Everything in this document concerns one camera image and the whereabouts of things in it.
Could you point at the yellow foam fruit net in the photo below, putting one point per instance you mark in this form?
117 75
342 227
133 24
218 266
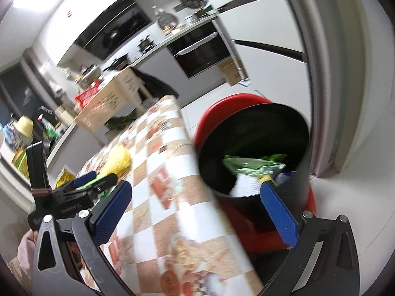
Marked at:
118 160

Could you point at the green leafy vegetables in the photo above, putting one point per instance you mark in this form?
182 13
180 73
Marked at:
122 120

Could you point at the yellow colander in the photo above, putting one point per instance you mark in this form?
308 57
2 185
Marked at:
23 125

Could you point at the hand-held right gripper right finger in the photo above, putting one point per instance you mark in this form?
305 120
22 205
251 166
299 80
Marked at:
279 214

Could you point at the cardboard box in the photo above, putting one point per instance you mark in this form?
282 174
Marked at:
231 72

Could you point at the black cooking pot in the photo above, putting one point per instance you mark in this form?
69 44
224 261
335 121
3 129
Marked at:
145 44

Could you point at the round metal steamer plate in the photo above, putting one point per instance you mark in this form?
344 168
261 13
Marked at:
166 20

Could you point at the white knife block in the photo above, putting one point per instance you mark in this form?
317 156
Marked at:
63 113

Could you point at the patterned checked tablecloth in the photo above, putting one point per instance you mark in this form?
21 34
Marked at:
172 166

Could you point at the black wok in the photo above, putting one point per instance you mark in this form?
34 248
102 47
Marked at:
117 63

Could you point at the black built-in oven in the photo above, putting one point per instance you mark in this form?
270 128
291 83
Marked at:
197 49

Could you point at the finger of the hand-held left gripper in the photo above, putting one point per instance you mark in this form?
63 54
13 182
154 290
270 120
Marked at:
105 182
83 178

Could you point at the person's left forearm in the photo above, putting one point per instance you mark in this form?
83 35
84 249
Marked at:
21 252

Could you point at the red plastic stool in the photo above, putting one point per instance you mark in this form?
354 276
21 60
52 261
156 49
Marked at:
216 111

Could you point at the black trash bin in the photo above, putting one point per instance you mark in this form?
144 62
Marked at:
253 129

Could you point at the black range hood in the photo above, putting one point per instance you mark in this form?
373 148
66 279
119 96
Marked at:
114 30

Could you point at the grey sliding door frame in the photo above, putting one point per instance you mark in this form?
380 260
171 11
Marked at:
311 67

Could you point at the green plastic basket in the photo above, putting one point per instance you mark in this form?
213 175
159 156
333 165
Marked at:
20 160

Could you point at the green white packet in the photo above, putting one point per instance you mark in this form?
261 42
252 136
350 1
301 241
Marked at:
253 165

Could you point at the red plastic basket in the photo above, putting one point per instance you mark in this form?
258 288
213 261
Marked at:
86 97

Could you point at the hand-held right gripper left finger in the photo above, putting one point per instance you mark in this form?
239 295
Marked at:
112 209

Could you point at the gold foil packet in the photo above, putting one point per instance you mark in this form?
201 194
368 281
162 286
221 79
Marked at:
66 177

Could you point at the white refrigerator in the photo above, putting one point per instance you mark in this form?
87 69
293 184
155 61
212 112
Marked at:
262 21

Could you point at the black cloth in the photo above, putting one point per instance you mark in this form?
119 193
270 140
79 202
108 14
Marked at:
154 84

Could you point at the black kitchen faucet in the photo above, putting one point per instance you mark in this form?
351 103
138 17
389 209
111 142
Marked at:
43 109

